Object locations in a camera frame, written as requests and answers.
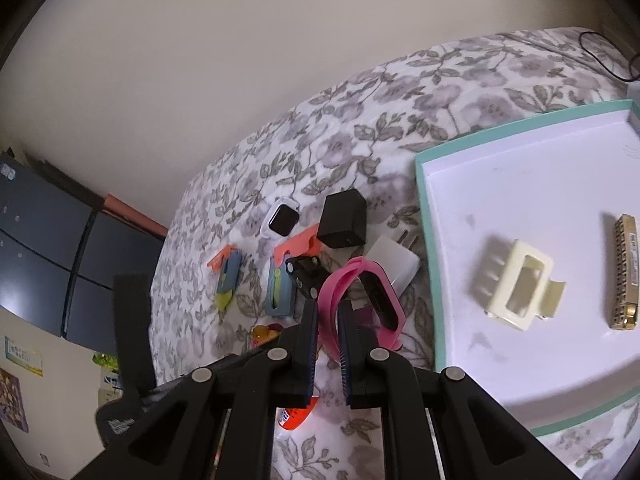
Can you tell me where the black charger block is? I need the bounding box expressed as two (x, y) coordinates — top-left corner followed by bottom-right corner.
(316, 189), (367, 250)

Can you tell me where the pink wristband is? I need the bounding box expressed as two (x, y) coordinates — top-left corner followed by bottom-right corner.
(317, 256), (407, 368)

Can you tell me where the dark blue cabinet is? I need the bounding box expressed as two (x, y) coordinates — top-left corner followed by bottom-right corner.
(0, 152), (168, 356)

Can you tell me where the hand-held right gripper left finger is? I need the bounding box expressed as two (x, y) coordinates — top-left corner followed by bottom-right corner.
(65, 300), (321, 480)

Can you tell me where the white charger plug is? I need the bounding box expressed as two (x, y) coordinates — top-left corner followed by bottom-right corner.
(364, 230), (421, 293)

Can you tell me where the orange white bottle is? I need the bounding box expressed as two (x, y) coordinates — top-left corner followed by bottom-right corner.
(275, 396), (321, 432)

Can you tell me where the black cable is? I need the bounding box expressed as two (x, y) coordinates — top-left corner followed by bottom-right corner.
(579, 30), (640, 82)

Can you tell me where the gold harmonica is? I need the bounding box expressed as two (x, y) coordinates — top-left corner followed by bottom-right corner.
(607, 212), (640, 331)

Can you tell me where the wall poster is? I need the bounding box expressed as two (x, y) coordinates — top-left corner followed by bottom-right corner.
(0, 367), (30, 433)

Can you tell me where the pink toy dog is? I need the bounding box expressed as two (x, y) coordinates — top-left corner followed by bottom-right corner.
(250, 324), (286, 351)

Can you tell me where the small wall sticker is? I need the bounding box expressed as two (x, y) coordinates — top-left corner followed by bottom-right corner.
(4, 336), (45, 377)

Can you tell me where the black toy car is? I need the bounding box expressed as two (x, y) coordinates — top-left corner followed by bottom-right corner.
(286, 255), (326, 302)

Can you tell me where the cream hair claw clip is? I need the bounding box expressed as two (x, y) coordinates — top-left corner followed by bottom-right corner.
(470, 239), (567, 334)

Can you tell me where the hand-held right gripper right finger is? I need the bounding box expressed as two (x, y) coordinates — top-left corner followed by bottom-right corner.
(336, 302), (583, 480)

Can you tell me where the floral printed blanket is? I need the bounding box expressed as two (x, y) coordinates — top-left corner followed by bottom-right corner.
(150, 27), (640, 480)

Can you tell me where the large orange blue utility knife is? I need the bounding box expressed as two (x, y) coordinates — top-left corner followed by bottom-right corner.
(265, 225), (321, 318)

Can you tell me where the small orange blue utility knife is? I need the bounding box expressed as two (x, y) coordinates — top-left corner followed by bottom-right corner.
(207, 245), (244, 313)

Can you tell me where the white smartwatch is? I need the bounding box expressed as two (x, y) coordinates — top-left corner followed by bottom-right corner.
(260, 199), (302, 238)

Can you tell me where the teal-rimmed white box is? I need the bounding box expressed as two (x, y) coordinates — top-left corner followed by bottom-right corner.
(414, 99), (640, 438)

